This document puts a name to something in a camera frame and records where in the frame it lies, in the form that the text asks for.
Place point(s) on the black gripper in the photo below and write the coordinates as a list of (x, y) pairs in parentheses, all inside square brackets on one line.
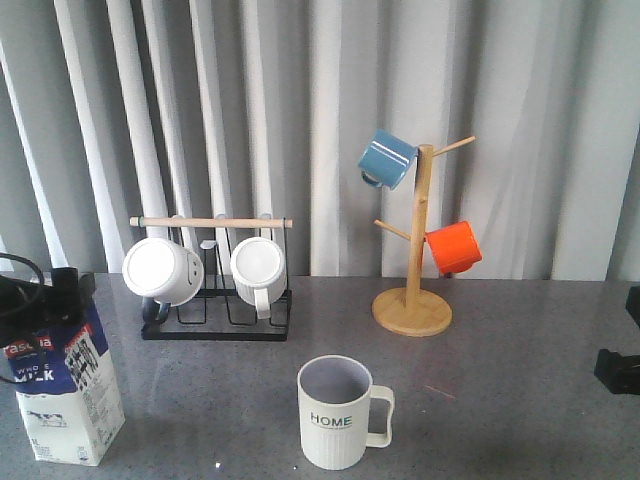
[(23, 307)]

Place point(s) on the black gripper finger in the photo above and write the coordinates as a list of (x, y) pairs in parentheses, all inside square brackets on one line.
[(633, 303), (618, 373)]

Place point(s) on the blue white milk carton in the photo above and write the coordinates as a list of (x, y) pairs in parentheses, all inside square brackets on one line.
[(69, 401)]

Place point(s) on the cream HOME mug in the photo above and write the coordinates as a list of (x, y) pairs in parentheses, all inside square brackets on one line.
[(334, 397)]

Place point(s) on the white smiley mug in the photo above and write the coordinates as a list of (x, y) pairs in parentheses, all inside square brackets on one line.
[(164, 274)]

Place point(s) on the grey pleated curtain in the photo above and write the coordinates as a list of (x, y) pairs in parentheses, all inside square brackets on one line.
[(111, 109)]

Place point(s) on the orange enamel mug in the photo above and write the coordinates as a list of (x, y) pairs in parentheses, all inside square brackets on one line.
[(454, 248)]

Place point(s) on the white ribbed mug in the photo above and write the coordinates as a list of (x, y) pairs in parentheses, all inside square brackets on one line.
[(258, 270)]

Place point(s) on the wooden mug tree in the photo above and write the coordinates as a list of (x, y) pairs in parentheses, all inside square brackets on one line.
[(410, 310)]

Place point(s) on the blue enamel mug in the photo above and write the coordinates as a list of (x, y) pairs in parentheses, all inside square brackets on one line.
[(386, 160)]

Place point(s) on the black wire mug rack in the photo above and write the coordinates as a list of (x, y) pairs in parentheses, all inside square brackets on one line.
[(217, 312)]

